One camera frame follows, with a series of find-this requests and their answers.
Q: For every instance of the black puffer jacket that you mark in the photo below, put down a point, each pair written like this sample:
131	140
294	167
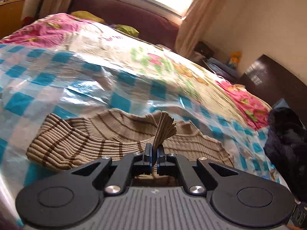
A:
285	147

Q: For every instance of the beige right curtain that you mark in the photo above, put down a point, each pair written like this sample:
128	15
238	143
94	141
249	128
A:
192	27

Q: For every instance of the yellow green pillow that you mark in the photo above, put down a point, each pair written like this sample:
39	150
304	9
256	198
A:
122	28

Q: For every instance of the maroon padded headboard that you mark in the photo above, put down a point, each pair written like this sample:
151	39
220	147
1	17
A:
152	27

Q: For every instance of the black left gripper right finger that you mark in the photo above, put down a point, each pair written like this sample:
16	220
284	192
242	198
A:
213	195

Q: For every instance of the wooden desk cabinet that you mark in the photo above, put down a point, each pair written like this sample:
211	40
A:
10	16

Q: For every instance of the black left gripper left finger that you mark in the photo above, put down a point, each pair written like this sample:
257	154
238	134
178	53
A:
69	197

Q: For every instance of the beige brown striped knit sweater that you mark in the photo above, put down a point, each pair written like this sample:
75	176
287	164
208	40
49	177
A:
62	144

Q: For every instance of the blue white checkered plastic sheet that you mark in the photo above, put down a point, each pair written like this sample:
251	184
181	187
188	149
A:
38	81

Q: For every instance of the pink floral bed quilt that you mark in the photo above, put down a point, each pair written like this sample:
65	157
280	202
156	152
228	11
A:
103	44

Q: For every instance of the folded blue bedding pile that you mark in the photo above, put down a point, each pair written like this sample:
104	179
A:
222	70

